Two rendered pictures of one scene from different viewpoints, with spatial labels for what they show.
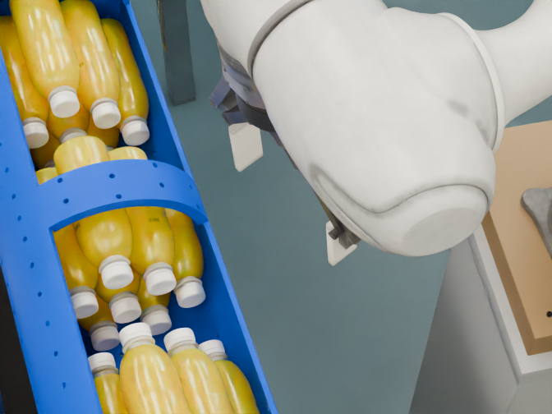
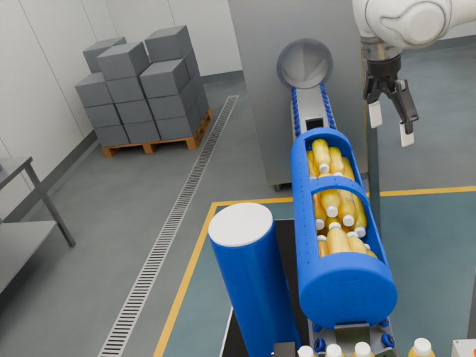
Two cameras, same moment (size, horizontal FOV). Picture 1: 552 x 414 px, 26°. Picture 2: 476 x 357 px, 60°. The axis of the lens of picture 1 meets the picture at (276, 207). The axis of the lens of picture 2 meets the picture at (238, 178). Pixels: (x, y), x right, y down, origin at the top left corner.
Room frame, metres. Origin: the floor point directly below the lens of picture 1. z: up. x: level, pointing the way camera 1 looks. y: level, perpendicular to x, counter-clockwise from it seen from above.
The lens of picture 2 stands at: (-0.41, -0.13, 2.11)
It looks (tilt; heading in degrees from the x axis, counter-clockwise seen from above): 32 degrees down; 31
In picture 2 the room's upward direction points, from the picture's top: 15 degrees counter-clockwise
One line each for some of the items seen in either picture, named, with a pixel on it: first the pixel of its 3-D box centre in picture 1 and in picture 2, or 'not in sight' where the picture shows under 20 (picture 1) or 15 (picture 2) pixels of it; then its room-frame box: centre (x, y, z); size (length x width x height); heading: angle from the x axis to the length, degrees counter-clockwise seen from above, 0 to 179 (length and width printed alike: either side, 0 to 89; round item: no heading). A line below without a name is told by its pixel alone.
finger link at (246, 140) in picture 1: (246, 141); (375, 115); (0.64, 0.03, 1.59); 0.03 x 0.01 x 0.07; 130
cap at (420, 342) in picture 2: not in sight; (422, 348); (0.29, -0.12, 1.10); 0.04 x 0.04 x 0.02
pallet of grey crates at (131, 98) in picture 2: not in sight; (144, 93); (3.29, 3.03, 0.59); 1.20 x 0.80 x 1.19; 102
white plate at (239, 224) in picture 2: not in sight; (240, 223); (0.75, 0.61, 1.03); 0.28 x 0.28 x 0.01
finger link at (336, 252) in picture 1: (342, 236); (406, 132); (0.53, -0.06, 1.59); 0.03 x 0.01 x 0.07; 130
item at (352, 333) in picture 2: not in sight; (352, 336); (0.35, 0.08, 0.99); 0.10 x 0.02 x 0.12; 109
